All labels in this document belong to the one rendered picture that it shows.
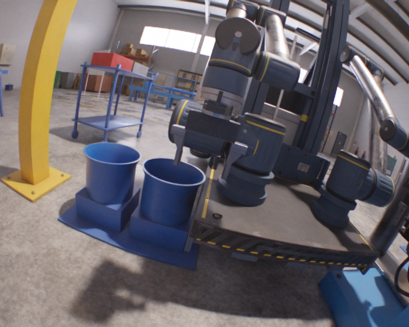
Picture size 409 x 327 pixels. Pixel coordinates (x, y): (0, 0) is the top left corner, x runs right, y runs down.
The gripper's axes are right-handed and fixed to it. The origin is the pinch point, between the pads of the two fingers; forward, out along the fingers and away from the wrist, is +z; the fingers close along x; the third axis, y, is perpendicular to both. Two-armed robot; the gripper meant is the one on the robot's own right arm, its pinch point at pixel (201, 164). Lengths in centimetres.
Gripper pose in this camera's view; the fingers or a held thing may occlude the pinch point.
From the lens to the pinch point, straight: 50.9
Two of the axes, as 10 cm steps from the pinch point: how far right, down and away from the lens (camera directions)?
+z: -2.6, 9.2, 3.0
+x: -9.6, -2.8, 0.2
